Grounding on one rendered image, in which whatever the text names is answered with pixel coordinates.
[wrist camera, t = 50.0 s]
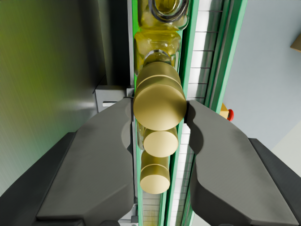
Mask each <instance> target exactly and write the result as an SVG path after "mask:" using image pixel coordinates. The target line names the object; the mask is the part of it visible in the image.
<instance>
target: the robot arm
mask: <svg viewBox="0 0 301 226"><path fill-rule="evenodd" d="M131 122H133V99H131V98H123V99H122V100H120V101H118V102H116V103H115V104H113V105H111V106H110V107H108V108H106V109H104V110H103V111H101V112H99V113H98V114H96V115H94V116H93V117H92V118H91V119H89V120H88V121H87V122H85V123H84V124H83V125H82V126H81V127H80V128H79V129H78V130H77V131H76V132H68V133H67V134H66V135H65V136H64V137H63V138H61V139H60V140H59V141H58V142H57V143H56V144H55V145H54V146H53V147H52V148H50V149H49V150H48V151H47V152H46V153H45V154H44V155H43V156H42V157H41V158H39V159H38V160H37V161H36V162H35V163H34V164H33V165H32V166H31V167H30V168H29V169H28V170H27V171H26V172H25V173H23V174H22V175H21V176H20V177H19V178H18V179H17V180H16V181H15V182H14V183H13V184H12V185H11V186H10V187H9V188H8V189H7V190H6V191H5V192H4V193H3V194H2V196H1V197H0V226H120V224H119V222H118V220H120V219H121V218H122V217H123V216H124V215H126V214H127V213H128V212H130V210H131V209H132V207H133V203H134V201H133V159H132V155H131V153H130V152H129V151H128V150H127V147H128V146H129V145H130V124H131ZM184 123H185V124H186V125H187V126H188V127H189V129H190V130H191V134H190V140H189V146H190V147H191V148H192V150H193V151H194V153H195V155H196V157H195V162H194V166H193V172H192V176H191V181H190V201H191V207H192V210H193V211H194V212H195V213H196V214H197V215H198V216H199V217H200V218H201V219H203V220H204V221H205V222H207V223H208V224H209V225H211V226H301V177H300V176H299V175H298V174H296V173H295V172H294V171H293V170H292V169H291V168H289V167H288V166H287V165H286V164H285V163H284V162H283V161H281V160H280V159H279V158H278V157H277V156H276V155H275V154H274V153H273V152H271V151H270V150H269V149H268V148H267V147H266V146H265V145H263V144H262V143H261V142H260V141H259V140H258V139H257V138H248V136H247V135H246V134H245V133H244V132H242V131H241V130H240V129H239V128H238V127H237V126H235V125H234V124H233V123H231V122H230V121H229V120H227V119H226V118H224V117H223V116H221V115H219V114H218V113H216V112H214V111H213V110H211V109H209V108H208V107H206V106H204V105H202V104H201V103H199V102H197V101H196V100H187V110H186V113H185V116H184Z"/></svg>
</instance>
